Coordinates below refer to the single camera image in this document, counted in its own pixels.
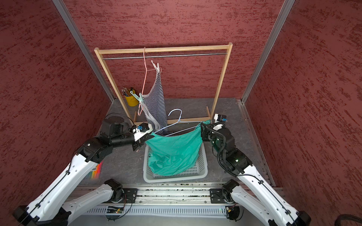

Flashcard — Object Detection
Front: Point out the light blue wire hanger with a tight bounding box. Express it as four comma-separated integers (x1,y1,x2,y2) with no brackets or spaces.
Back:
151,108,202,137

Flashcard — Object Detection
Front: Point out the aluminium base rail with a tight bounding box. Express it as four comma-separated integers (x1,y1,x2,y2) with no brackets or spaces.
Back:
59,185,286,205

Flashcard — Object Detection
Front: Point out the green tank top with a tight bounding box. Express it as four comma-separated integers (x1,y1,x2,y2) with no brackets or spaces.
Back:
146,123,203,177

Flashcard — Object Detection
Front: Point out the pink wire hanger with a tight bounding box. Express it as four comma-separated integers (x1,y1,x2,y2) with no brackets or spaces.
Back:
137,47,148,116

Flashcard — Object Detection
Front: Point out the wooden clothes rack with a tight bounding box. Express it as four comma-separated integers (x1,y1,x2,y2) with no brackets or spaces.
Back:
94,42,233,125

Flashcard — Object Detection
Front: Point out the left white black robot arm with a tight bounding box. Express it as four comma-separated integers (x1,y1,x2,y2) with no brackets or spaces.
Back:
13,114,153,226

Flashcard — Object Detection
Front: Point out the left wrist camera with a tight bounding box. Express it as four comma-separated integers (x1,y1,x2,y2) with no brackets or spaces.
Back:
131,122,153,135

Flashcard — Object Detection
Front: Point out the white plastic laundry basket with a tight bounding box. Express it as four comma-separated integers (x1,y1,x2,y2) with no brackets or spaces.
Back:
143,144,208,183

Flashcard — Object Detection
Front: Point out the white clothespin top striped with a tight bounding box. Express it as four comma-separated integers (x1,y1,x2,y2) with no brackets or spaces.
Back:
151,60,161,73

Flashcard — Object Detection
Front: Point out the yellow pencil cup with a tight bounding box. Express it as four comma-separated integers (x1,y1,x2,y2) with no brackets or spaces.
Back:
122,87,139,107

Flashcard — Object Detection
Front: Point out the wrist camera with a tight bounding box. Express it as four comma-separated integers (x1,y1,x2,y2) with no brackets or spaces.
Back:
131,122,153,135
213,114,227,131

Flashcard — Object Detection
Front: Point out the mint clothespin lower striped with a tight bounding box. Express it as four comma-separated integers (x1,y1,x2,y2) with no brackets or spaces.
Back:
130,90,144,105

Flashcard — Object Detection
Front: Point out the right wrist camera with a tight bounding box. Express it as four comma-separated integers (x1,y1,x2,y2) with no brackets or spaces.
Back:
213,114,227,131

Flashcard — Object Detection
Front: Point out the striped tank top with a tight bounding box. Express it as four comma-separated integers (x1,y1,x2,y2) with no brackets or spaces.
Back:
140,70,170,136

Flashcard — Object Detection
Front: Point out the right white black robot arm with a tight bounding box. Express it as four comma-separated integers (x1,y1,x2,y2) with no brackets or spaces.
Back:
200,122,311,226

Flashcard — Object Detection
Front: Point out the colourful card on floor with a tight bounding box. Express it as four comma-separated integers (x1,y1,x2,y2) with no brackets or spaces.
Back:
88,162,103,180

